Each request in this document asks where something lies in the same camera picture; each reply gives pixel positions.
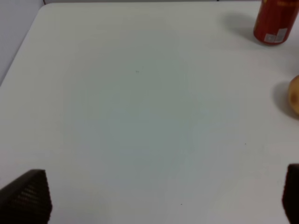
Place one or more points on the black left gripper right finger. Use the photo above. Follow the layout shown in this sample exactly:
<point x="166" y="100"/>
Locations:
<point x="290" y="198"/>

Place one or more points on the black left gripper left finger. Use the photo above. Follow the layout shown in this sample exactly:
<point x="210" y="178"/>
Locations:
<point x="26" y="200"/>

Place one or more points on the tan mango fruit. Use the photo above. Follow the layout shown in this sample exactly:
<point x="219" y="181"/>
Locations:
<point x="293" y="95"/>

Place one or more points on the red soda can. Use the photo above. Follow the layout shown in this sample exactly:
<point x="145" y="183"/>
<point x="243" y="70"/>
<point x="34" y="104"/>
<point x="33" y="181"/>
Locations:
<point x="275" y="20"/>

